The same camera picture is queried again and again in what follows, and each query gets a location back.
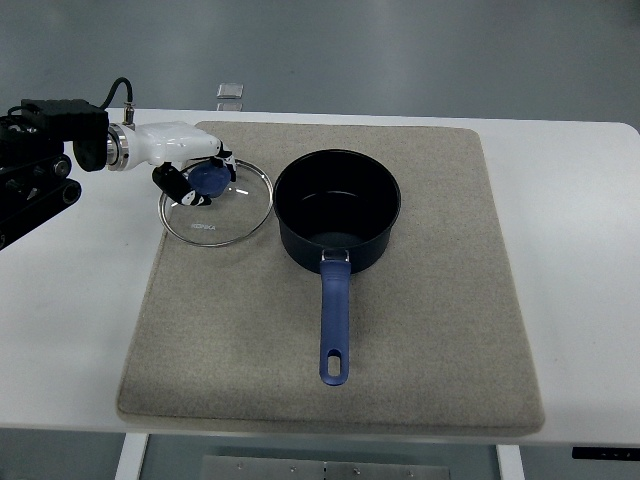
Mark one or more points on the white left table leg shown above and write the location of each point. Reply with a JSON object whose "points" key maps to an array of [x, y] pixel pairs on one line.
{"points": [[132, 456]]}

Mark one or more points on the grey metal base plate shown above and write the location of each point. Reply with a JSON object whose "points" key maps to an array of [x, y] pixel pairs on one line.
{"points": [[228, 467]]}

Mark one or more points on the silver floor plate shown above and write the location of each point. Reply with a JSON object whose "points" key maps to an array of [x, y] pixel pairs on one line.
{"points": [[230, 91]]}

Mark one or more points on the black table control panel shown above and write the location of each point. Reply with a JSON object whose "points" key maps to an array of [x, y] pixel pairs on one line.
{"points": [[606, 453]]}

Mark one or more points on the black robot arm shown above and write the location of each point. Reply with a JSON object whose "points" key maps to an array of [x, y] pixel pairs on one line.
{"points": [[40, 140]]}

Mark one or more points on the white right table leg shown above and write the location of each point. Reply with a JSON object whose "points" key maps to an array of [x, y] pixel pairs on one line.
{"points": [[510, 462]]}

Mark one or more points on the white table leg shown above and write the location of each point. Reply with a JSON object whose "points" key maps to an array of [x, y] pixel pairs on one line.
{"points": [[510, 462], [132, 456]]}

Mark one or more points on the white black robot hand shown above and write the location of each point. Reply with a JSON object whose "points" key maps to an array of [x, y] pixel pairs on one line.
{"points": [[168, 147]]}

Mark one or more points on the dark blue saucepan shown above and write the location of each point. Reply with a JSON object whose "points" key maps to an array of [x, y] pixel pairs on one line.
{"points": [[336, 209]]}

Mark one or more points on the beige felt mat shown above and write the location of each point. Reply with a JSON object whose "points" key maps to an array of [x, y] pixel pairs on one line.
{"points": [[428, 340]]}

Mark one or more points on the glass lid blue knob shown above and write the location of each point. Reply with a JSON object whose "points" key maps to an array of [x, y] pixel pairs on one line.
{"points": [[237, 210]]}

